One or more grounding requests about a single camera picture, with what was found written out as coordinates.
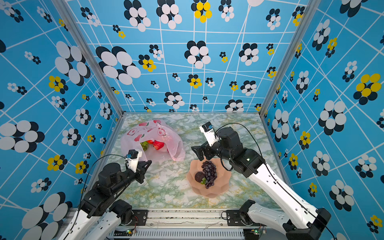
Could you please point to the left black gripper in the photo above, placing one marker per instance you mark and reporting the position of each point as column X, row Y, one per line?
column 141, row 169

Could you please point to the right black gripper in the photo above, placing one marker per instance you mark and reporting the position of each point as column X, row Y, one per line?
column 207, row 149

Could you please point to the purple grape bunch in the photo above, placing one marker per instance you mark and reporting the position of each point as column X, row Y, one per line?
column 210, row 170

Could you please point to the green apple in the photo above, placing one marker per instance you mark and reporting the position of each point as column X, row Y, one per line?
column 144, row 145

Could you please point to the pink plastic bag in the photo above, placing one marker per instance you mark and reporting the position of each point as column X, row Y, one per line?
column 150, row 131

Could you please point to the dark mangosteen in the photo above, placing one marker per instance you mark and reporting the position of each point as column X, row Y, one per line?
column 200, row 177

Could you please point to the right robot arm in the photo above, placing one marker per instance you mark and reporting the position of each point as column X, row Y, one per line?
column 253, row 166

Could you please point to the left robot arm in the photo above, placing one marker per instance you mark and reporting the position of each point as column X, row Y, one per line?
column 101, row 211

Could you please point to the pink scalloped fruit plate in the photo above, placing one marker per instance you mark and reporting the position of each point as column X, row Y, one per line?
column 221, row 184

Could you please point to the left green circuit board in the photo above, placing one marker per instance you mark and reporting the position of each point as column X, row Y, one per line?
column 124, row 233

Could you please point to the green circuit board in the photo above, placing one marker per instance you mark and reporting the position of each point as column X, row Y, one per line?
column 252, row 234
column 124, row 233

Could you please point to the right green circuit board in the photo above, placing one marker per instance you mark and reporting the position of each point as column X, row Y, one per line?
column 252, row 234

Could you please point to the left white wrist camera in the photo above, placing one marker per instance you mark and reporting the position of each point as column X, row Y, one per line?
column 132, row 160

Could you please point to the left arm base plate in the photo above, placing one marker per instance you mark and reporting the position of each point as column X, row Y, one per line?
column 131, row 217

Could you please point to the aluminium front rail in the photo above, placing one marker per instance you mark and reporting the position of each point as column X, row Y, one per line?
column 186, row 223

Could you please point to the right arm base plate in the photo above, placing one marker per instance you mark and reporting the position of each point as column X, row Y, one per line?
column 236, row 218

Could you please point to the left aluminium corner post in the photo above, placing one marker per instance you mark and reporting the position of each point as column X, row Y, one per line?
column 80, row 40

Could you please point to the aluminium corner post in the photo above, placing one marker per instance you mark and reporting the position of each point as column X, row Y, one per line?
column 286, row 61
column 80, row 40

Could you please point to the right aluminium corner post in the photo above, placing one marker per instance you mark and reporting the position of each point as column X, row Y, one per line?
column 286, row 61

